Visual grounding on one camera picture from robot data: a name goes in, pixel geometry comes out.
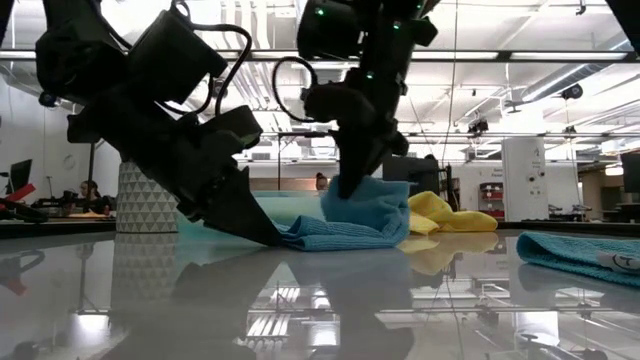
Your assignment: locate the yellow microfiber towel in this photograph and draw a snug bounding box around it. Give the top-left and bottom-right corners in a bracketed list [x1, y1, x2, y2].
[407, 191, 499, 236]

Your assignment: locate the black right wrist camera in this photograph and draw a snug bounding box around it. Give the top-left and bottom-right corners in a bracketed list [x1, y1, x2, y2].
[302, 82, 377, 126]

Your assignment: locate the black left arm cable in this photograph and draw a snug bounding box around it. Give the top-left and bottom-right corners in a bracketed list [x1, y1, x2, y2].
[169, 0, 254, 117]

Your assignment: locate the teal plastic tray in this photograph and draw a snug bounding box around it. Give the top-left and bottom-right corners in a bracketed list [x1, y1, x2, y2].
[177, 189, 326, 237]

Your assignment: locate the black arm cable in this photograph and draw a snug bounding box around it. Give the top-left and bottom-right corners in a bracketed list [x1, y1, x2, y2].
[169, 0, 254, 117]
[272, 55, 320, 124]

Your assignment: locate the succulent in triangle-pattern pot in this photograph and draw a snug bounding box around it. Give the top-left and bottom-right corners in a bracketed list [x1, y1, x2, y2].
[115, 160, 179, 234]

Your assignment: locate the teal microfiber towel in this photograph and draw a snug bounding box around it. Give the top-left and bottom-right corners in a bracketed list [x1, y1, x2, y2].
[516, 230, 640, 289]

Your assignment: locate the light blue microfiber towel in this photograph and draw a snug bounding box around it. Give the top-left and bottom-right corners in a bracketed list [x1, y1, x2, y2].
[277, 175, 412, 252]

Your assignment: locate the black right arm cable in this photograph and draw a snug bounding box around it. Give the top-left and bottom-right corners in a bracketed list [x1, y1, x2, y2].
[272, 55, 320, 124]

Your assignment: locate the red bar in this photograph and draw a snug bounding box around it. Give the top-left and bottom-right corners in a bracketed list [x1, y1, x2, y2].
[0, 183, 41, 206]

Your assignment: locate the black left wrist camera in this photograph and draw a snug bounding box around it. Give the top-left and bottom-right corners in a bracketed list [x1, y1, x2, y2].
[127, 8, 229, 106]

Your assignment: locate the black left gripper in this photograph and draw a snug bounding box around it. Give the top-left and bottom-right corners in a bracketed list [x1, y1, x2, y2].
[67, 89, 284, 247]

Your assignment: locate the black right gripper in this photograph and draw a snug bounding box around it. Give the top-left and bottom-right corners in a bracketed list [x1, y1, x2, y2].
[332, 69, 410, 200]

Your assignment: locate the red storage shelf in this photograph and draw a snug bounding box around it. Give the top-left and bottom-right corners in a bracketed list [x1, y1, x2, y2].
[478, 182, 506, 221]

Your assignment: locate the black monitor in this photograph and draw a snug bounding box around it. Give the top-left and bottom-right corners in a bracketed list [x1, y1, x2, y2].
[382, 154, 441, 196]
[5, 158, 34, 195]

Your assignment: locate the thin hanging cable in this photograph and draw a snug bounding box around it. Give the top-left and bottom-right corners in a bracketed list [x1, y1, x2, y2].
[439, 0, 460, 161]

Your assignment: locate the white pillar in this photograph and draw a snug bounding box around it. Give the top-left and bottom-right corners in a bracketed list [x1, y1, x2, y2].
[501, 137, 549, 223]

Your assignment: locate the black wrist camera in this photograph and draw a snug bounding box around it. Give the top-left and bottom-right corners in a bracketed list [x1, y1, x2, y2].
[302, 82, 377, 126]
[127, 8, 229, 106]

